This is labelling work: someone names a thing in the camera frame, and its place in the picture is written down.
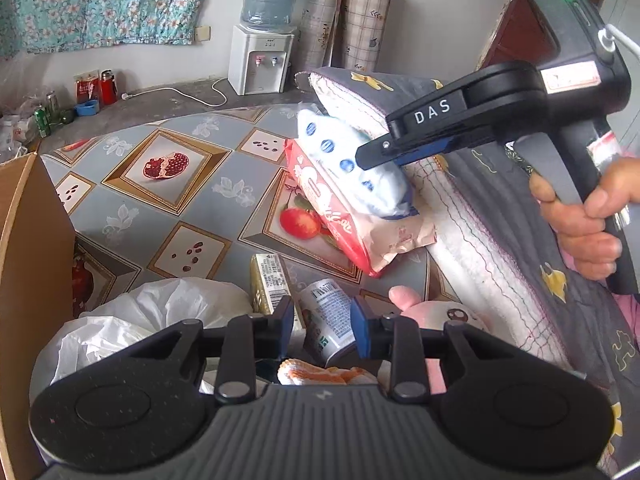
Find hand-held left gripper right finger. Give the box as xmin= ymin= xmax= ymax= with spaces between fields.
xmin=350 ymin=295 xmax=543 ymax=406

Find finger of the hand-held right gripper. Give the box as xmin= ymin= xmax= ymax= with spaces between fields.
xmin=356 ymin=130 xmax=501 ymax=171

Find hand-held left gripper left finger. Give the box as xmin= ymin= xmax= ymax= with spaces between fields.
xmin=102 ymin=296 xmax=296 ymax=406

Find blue dotted tissue pack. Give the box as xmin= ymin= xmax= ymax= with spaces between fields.
xmin=296 ymin=110 xmax=418 ymax=221

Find orange striped towel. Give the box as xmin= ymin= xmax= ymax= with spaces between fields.
xmin=277 ymin=357 xmax=378 ymax=387

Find pink plush toy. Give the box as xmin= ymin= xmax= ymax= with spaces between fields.
xmin=387 ymin=285 xmax=493 ymax=396

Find brown cardboard box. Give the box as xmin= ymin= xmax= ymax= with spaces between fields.
xmin=0 ymin=152 xmax=78 ymax=480

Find person's right hand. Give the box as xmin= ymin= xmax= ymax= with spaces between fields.
xmin=529 ymin=156 xmax=640 ymax=283

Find white labelled can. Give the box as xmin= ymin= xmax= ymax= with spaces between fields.
xmin=297 ymin=279 xmax=361 ymax=366

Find gold yellow carton box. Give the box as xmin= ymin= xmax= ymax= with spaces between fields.
xmin=250 ymin=252 xmax=306 ymax=331

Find dark red wooden door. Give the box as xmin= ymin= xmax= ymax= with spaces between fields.
xmin=475 ymin=0 xmax=563 ymax=81

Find pink wet wipes pack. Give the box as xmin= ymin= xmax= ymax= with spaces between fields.
xmin=284 ymin=137 xmax=437 ymax=278

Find checked wallpaper roll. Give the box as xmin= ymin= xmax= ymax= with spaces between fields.
xmin=342 ymin=0 xmax=396 ymax=73

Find white plastic bag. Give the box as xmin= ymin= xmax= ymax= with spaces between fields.
xmin=30 ymin=277 xmax=256 ymax=406

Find fruit print mat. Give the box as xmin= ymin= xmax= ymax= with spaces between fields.
xmin=40 ymin=105 xmax=441 ymax=341

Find grey printed quilt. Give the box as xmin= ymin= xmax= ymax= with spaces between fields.
xmin=295 ymin=66 xmax=640 ymax=476

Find floral wallpaper roll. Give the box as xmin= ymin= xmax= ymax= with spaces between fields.
xmin=298 ymin=0 xmax=348 ymax=71

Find white water dispenser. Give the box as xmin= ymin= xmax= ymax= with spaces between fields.
xmin=227 ymin=24 xmax=297 ymax=96

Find pink pillow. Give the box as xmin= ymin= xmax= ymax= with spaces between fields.
xmin=612 ymin=294 xmax=640 ymax=333

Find red thermos bottle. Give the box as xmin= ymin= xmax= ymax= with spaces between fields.
xmin=100 ymin=69 xmax=118 ymax=106

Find red box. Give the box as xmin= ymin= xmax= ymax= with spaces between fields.
xmin=75 ymin=71 xmax=101 ymax=106

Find clear plastic bags pile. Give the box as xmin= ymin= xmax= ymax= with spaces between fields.
xmin=0 ymin=55 xmax=46 ymax=161

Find white charging cable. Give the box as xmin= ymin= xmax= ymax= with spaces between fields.
xmin=597 ymin=24 xmax=640 ymax=63

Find white dispenser power cable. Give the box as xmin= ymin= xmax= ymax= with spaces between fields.
xmin=121 ymin=77 xmax=241 ymax=108

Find teal floral wall cloth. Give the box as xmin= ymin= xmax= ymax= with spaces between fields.
xmin=0 ymin=0 xmax=216 ymax=56

